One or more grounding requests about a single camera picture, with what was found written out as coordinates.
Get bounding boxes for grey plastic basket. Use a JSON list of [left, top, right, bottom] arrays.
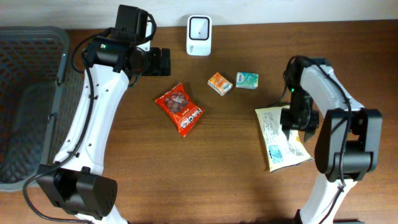
[[1, 27, 83, 192]]

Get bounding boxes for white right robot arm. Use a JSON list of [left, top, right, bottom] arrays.
[[280, 55, 382, 223]]

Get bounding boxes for teal tissue pack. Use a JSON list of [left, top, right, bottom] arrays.
[[236, 72, 259, 90]]

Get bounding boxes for red snack bag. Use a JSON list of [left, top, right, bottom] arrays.
[[154, 83, 205, 137]]

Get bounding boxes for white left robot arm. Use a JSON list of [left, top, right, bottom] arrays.
[[34, 5, 171, 223]]

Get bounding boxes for cream chips bag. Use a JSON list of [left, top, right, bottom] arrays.
[[255, 105, 313, 173]]

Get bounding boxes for orange tissue pack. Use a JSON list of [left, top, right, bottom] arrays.
[[207, 72, 233, 96]]

